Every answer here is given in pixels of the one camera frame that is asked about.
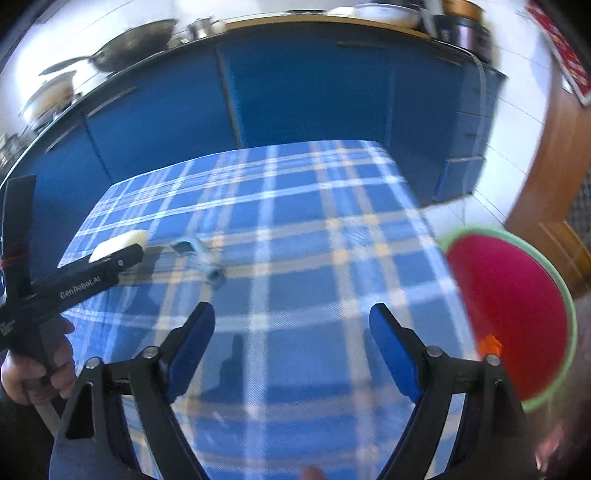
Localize small light blue cap piece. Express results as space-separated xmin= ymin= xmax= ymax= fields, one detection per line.
xmin=170 ymin=237 xmax=226 ymax=290

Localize blue kitchen base cabinets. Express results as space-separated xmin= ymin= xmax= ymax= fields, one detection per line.
xmin=9 ymin=15 xmax=505 ymax=277

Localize white power cable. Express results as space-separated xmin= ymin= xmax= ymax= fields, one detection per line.
xmin=461 ymin=50 xmax=488 ymax=222

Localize red patterned quilted cloth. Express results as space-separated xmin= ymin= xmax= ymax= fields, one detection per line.
xmin=526 ymin=1 xmax=590 ymax=108

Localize brown inner pot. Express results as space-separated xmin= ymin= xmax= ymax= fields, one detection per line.
xmin=442 ymin=0 xmax=483 ymax=22

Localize white cooking pot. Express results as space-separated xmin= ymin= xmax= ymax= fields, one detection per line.
xmin=19 ymin=71 xmax=75 ymax=129

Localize pale yellow sponge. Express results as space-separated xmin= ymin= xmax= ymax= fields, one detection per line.
xmin=88 ymin=229 xmax=148 ymax=263

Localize black wok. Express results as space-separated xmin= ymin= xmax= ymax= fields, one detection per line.
xmin=39 ymin=18 xmax=177 ymax=76

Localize steel kettle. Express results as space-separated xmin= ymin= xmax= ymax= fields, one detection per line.
xmin=187 ymin=17 xmax=226 ymax=41

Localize orange mesh cloth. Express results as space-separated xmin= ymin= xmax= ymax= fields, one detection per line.
xmin=478 ymin=335 xmax=503 ymax=358

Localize white bowl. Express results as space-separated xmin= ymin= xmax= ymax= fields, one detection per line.
xmin=355 ymin=3 xmax=422 ymax=29

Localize wooden door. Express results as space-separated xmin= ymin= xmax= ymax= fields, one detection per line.
xmin=505 ymin=76 xmax=590 ymax=298

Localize blue plaid tablecloth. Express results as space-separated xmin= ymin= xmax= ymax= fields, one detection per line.
xmin=63 ymin=141 xmax=474 ymax=479

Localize red basin with green rim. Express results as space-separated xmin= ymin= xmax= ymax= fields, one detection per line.
xmin=440 ymin=226 xmax=578 ymax=412

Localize person's left hand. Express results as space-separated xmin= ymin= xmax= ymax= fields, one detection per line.
xmin=1 ymin=318 xmax=77 ymax=405

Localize dark rice cooker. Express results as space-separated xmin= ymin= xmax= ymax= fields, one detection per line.
xmin=435 ymin=15 xmax=492 ymax=63

